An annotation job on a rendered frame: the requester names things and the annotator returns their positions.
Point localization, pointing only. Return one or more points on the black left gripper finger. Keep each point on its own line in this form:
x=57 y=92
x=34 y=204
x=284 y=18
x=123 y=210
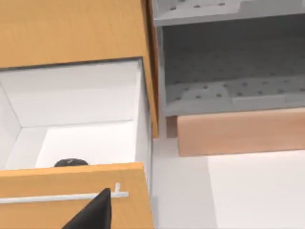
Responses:
x=98 y=210

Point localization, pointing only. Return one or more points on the black round object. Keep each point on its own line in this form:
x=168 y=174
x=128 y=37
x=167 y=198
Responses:
x=70 y=162

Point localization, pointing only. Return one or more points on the white open drawer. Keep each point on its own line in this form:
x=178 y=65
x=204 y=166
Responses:
x=78 y=109

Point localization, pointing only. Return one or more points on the pale wooden drawer front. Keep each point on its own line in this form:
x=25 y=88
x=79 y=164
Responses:
x=240 y=133

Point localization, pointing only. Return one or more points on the wooden cupboard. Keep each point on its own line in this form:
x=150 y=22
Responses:
x=71 y=28

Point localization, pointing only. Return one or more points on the grey pierced drawer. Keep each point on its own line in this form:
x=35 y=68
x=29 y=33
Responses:
x=228 y=62

